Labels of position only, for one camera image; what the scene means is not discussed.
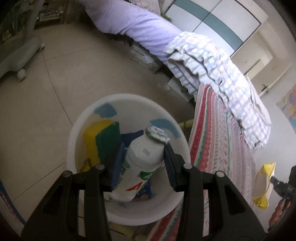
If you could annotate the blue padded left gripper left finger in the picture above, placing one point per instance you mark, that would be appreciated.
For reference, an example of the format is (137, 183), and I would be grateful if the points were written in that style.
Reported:
(117, 159)

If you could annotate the torn blue cookie box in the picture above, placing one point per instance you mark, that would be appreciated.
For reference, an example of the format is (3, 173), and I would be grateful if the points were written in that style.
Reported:
(137, 167)

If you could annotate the grey swivel chair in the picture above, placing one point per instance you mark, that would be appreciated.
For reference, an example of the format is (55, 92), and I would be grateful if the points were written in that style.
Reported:
(18, 41)

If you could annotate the yellow green scrub sponge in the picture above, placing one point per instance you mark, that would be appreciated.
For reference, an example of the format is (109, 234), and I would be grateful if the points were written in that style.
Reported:
(101, 140)

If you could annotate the plaid pillow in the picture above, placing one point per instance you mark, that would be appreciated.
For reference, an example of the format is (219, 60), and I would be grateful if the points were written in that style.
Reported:
(149, 5)

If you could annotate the person's right hand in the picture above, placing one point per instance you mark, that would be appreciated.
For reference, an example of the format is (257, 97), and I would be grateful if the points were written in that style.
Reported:
(282, 205)

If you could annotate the white plastic trash bin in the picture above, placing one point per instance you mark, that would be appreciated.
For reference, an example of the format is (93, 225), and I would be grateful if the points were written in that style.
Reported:
(157, 198)

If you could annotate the lavender bed mattress sheet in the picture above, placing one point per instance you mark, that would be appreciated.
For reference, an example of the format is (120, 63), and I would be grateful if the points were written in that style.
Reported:
(153, 32)

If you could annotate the white teal wardrobe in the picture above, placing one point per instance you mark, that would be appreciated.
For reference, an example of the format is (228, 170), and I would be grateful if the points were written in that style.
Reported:
(229, 23)

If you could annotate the plaid folded quilt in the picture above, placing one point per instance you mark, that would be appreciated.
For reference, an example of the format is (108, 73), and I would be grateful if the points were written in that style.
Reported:
(195, 59)

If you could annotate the patterned red green bedsheet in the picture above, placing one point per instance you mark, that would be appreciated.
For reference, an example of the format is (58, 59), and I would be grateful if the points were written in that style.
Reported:
(217, 204)

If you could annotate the colourful wall map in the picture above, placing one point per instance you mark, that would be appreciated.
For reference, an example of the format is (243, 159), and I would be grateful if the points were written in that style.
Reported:
(288, 106)

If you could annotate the white red-label AD bottle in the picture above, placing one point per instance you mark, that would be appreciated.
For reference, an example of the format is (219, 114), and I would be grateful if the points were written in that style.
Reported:
(159, 139)

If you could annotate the white room door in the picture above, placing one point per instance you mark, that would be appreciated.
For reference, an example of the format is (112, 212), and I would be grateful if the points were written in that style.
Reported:
(264, 77)

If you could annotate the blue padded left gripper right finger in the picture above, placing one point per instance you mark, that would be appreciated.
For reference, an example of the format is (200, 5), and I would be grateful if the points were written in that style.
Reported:
(174, 163)

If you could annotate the low shelf with plush toys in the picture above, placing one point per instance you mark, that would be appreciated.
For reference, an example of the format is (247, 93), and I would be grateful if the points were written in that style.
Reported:
(46, 10)

